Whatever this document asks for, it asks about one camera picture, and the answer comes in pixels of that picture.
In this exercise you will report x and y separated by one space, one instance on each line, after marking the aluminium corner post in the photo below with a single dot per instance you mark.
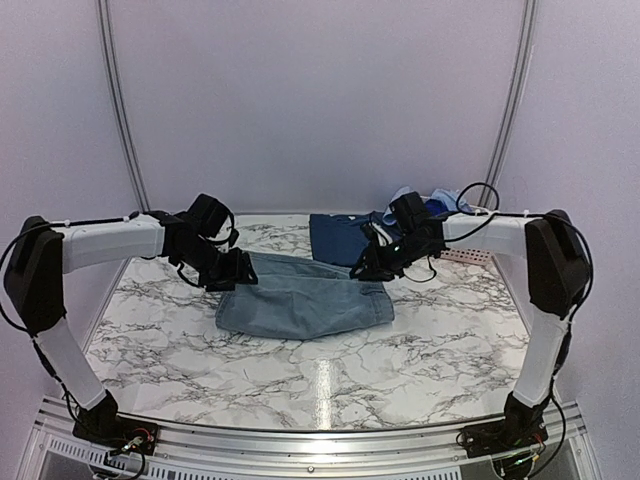
117 97
515 90

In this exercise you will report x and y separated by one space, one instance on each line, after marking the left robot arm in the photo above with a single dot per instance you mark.
46 259

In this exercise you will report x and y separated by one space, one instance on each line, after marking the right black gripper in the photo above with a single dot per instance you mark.
377 269

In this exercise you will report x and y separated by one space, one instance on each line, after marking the royal blue printed garment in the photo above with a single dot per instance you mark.
435 207

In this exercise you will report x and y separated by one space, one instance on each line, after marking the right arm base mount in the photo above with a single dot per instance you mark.
499 436

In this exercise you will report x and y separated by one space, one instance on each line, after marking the right aluminium corner post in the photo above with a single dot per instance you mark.
515 90

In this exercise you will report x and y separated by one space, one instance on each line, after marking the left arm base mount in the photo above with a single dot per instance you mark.
120 434

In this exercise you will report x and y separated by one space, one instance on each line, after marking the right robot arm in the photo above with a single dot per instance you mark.
559 273

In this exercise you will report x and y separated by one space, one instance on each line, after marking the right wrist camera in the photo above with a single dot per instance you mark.
376 234

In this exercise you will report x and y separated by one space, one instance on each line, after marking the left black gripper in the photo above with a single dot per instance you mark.
236 271

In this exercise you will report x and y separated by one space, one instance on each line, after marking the pink plastic laundry basket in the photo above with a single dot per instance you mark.
467 256

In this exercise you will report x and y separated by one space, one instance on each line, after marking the left aluminium corner post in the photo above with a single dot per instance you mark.
117 97

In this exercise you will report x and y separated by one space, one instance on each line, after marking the dark blue t-shirt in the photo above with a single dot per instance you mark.
339 240

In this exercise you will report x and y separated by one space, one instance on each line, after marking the light blue denim jeans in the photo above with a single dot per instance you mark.
302 299

